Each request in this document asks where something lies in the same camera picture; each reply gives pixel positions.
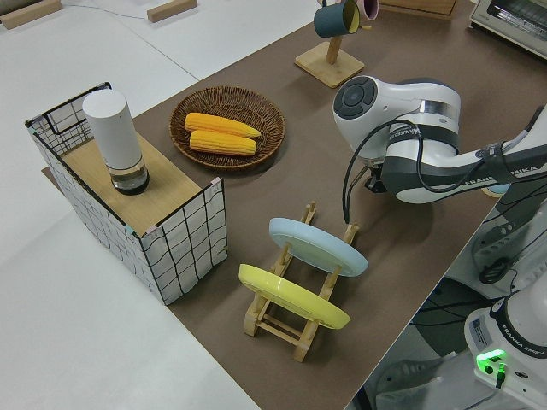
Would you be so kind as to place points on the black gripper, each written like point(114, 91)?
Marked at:
point(375, 181)

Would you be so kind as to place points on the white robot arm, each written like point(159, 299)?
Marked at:
point(406, 107)

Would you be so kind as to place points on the light blue plate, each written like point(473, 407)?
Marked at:
point(316, 247)

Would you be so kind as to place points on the yellow plate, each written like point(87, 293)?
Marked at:
point(290, 294)

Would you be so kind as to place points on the wooden plate rack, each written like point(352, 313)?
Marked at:
point(251, 322)

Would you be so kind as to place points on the brown table mat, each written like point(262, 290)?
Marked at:
point(299, 192)

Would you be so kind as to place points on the wooden mug tree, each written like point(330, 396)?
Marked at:
point(329, 68)

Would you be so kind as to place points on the round wicker basket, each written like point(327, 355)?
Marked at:
point(265, 124)

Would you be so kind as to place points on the yellow corn cob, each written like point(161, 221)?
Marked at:
point(222, 144)
point(218, 124)

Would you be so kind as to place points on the dark teal mug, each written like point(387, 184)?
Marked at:
point(329, 21)

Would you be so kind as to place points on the pink mug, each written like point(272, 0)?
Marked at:
point(369, 8)

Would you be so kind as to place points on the white toaster oven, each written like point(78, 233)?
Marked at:
point(513, 25)

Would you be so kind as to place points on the wooden board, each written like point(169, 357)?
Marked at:
point(166, 188)

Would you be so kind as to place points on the wooden block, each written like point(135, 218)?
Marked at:
point(171, 10)
point(25, 15)

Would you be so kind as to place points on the white cylindrical bottle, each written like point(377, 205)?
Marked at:
point(113, 128)

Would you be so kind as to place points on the gray metal bracket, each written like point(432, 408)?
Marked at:
point(406, 380)

